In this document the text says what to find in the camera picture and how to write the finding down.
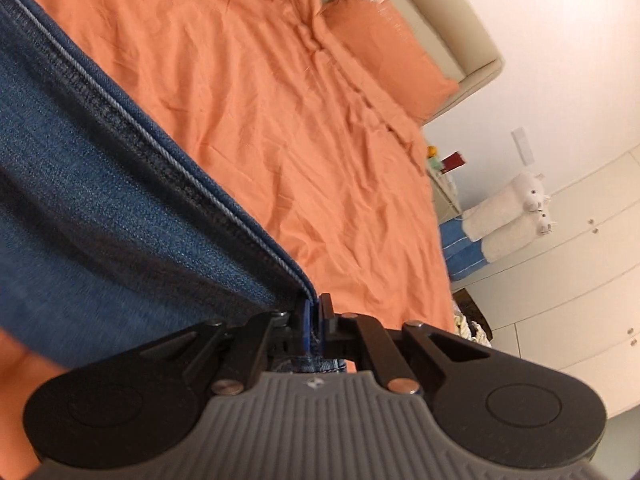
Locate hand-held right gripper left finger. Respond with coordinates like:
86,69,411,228
141,299,314,396

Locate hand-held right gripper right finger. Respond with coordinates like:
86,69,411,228
319,293,492,396

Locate blue denim pants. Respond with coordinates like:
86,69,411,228
0,0,349,374

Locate dark laundry basket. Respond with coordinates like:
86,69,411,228
450,289,494,347

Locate blue striped storage box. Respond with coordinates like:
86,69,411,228
438,219,489,281

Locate white nightstand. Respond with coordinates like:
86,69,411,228
427,166,464,224

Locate orange bed sheet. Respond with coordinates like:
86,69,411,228
0,0,463,461

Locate white plush toy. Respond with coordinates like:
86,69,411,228
482,210,557,264
462,172,551,239

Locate white wardrobe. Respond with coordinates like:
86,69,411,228
449,144,640,419

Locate orange pillow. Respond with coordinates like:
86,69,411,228
315,0,461,124

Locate beige padded headboard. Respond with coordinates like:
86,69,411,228
372,0,505,127

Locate white wall switch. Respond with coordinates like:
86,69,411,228
510,128,536,166

